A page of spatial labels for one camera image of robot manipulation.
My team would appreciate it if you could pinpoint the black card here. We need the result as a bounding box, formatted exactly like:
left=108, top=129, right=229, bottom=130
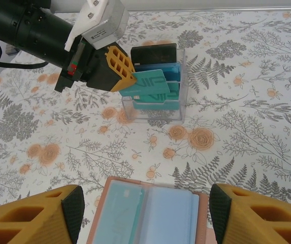
left=131, top=43, right=178, bottom=65

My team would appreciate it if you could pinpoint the floral table mat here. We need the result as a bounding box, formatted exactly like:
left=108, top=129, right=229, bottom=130
left=0, top=10, right=291, bottom=244

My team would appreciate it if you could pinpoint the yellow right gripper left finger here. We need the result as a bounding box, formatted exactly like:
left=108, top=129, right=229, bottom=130
left=0, top=185, right=85, bottom=244

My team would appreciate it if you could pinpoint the blue card white print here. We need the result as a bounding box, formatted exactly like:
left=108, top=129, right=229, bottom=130
left=164, top=63, right=182, bottom=99

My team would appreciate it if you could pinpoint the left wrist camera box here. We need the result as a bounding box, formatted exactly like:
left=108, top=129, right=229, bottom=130
left=64, top=0, right=130, bottom=51

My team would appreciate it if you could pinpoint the clear acrylic card box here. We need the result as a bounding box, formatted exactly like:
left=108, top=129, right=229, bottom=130
left=121, top=43, right=187, bottom=125

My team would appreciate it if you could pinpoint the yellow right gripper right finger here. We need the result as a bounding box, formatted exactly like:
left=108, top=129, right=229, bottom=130
left=209, top=183, right=291, bottom=244

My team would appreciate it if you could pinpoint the teal VIP card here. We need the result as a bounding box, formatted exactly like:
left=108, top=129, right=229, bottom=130
left=119, top=69, right=172, bottom=98
left=132, top=83, right=181, bottom=112

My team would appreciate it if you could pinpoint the thin black cable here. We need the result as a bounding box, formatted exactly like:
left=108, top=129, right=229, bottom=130
left=0, top=38, right=48, bottom=70

